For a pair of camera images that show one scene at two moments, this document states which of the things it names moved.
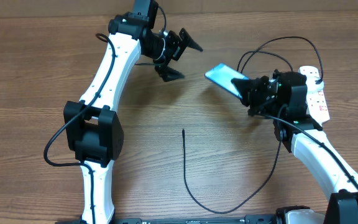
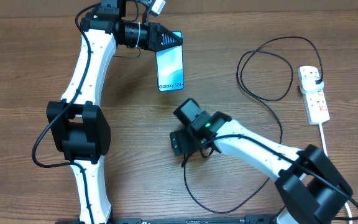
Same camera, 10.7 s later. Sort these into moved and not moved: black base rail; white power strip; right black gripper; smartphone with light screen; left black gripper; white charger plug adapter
Moved: left black gripper; smartphone with light screen; right black gripper
Not moved: white power strip; white charger plug adapter; black base rail
